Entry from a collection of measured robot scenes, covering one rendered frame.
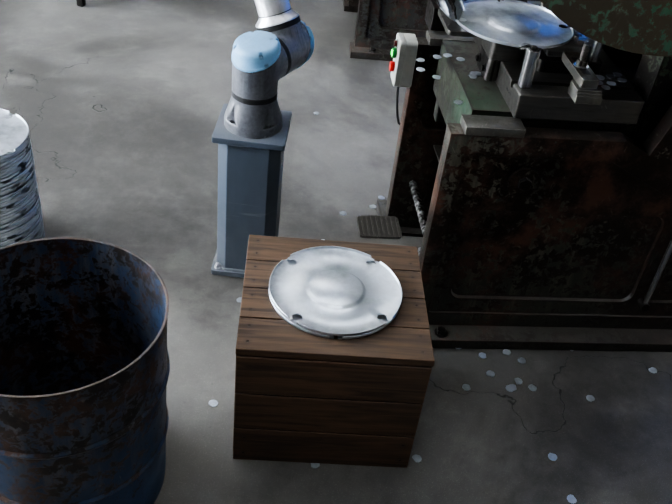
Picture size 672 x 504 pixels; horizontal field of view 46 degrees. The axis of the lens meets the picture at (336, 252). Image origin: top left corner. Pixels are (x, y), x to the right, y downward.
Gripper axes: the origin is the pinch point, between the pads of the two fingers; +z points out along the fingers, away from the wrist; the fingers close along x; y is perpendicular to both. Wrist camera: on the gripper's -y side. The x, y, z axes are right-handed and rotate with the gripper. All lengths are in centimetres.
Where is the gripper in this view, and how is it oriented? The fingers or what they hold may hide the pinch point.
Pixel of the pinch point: (454, 14)
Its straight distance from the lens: 199.9
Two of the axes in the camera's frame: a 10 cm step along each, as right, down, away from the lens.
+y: 1.1, 6.2, -7.7
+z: 3.3, 7.1, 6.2
